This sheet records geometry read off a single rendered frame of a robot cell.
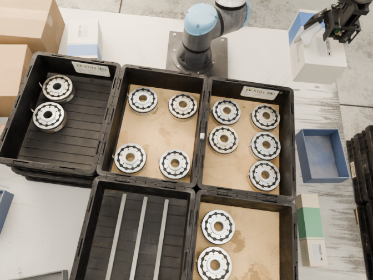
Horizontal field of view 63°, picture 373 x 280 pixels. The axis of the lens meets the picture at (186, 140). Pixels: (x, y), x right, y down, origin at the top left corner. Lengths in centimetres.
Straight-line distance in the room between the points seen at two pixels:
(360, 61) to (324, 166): 154
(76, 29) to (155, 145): 63
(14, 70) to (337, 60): 106
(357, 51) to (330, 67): 183
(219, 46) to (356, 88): 141
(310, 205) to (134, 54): 94
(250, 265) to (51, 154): 72
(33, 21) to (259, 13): 182
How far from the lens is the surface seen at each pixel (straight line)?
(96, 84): 118
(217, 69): 132
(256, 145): 105
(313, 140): 133
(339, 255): 126
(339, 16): 91
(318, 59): 95
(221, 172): 103
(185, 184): 90
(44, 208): 119
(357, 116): 244
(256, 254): 101
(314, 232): 116
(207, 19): 116
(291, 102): 109
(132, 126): 107
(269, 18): 268
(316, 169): 129
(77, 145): 108
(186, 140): 105
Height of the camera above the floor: 180
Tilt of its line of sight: 67 degrees down
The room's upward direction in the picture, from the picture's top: 11 degrees clockwise
